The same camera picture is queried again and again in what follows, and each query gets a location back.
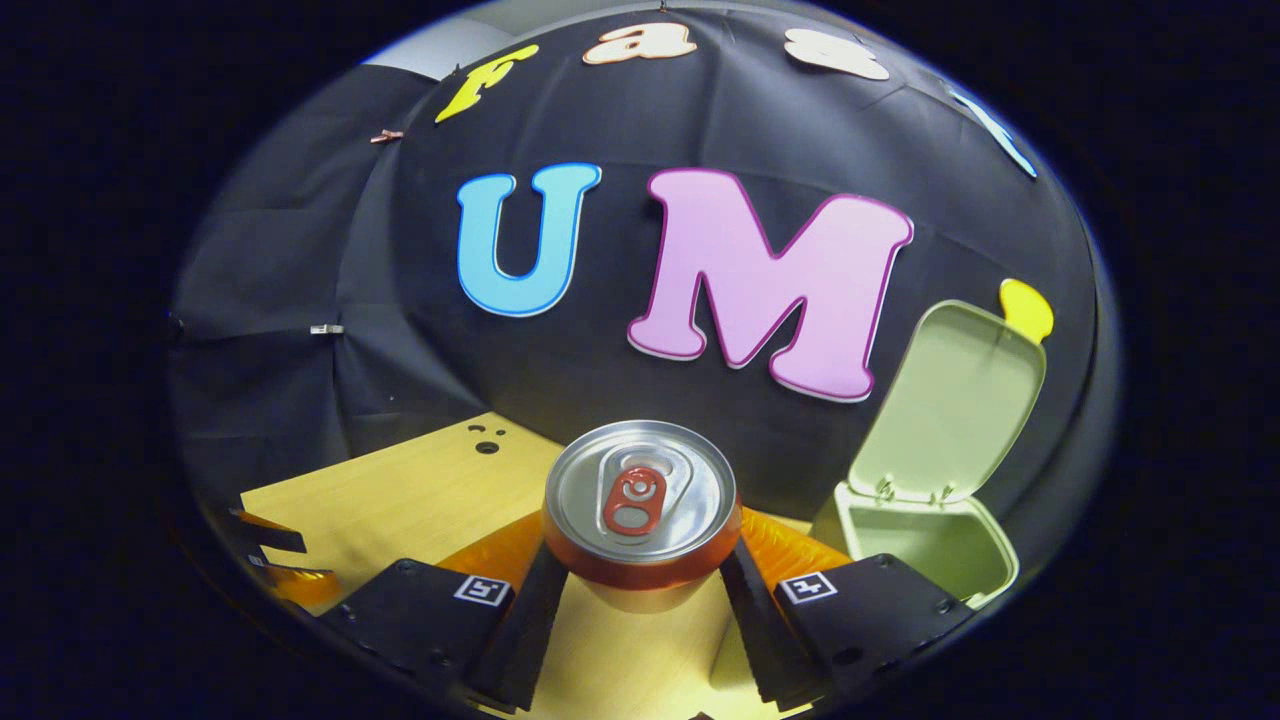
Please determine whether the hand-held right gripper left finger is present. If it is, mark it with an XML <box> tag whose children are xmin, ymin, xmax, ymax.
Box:
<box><xmin>320</xmin><ymin>510</ymin><xmax>571</xmax><ymax>713</ymax></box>

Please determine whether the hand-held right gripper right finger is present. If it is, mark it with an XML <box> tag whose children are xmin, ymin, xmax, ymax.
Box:
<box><xmin>718</xmin><ymin>505</ymin><xmax>976</xmax><ymax>713</ymax></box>

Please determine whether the orange pop can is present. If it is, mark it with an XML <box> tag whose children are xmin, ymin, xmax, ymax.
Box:
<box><xmin>541</xmin><ymin>420</ymin><xmax>743</xmax><ymax>613</ymax></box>

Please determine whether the pale green desktop garbage bin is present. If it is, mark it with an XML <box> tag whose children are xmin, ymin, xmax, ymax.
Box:
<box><xmin>810</xmin><ymin>298</ymin><xmax>1049</xmax><ymax>611</ymax></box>

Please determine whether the wooden desktop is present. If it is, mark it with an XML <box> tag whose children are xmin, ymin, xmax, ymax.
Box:
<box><xmin>240</xmin><ymin>412</ymin><xmax>831</xmax><ymax>720</ymax></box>

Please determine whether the black backdrop cloth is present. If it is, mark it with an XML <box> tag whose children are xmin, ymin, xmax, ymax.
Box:
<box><xmin>170</xmin><ymin>10</ymin><xmax>1101</xmax><ymax>601</ymax></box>

